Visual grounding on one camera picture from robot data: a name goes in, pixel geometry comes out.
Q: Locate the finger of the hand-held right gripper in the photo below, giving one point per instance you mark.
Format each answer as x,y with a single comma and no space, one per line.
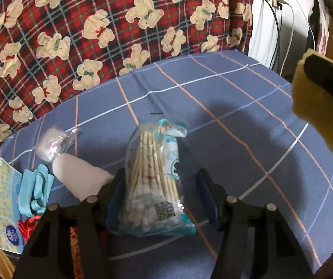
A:
329,77

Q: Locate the yellow blue dotted tissue pack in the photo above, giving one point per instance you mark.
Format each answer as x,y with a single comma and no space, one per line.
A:
0,197

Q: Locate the red plaid bear print blanket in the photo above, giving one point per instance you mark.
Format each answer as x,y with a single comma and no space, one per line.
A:
96,35

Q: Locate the blue checked bedsheet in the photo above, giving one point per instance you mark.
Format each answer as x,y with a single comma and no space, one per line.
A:
213,98

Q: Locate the yellow sponge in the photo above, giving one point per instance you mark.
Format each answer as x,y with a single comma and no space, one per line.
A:
314,107

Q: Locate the bag of cotton swabs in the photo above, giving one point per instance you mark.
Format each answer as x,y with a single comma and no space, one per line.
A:
152,165

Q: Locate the white fluffy sock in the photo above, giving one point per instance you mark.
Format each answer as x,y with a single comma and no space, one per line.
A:
79,177

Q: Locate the black thread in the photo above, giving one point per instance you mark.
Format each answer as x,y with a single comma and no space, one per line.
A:
156,112

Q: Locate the red gold patterned pouch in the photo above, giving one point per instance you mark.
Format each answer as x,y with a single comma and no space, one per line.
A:
28,229

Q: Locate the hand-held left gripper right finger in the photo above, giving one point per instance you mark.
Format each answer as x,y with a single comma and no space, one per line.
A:
207,199

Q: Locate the teal cloth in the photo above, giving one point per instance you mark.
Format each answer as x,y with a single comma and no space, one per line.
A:
35,189

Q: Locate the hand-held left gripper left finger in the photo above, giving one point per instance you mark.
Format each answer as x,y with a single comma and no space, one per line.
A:
116,205

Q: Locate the clear bag of cotton balls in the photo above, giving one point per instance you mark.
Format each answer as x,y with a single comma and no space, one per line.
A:
51,144

